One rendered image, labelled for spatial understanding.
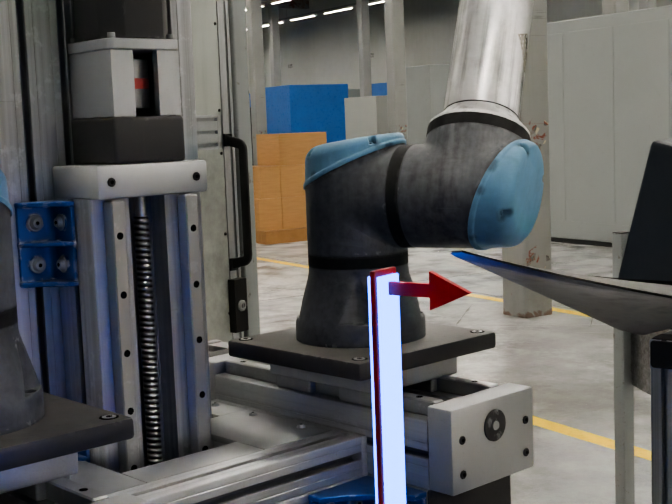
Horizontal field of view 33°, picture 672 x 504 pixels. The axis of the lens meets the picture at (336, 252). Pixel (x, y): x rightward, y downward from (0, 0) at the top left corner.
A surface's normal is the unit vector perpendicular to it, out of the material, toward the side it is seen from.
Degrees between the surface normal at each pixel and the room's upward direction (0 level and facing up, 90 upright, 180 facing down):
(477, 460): 90
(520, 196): 97
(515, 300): 90
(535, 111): 90
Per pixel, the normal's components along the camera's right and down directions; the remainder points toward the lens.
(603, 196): -0.86, 0.09
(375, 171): -0.37, -0.42
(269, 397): -0.73, 0.11
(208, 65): 0.80, 0.04
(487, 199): -0.37, 0.17
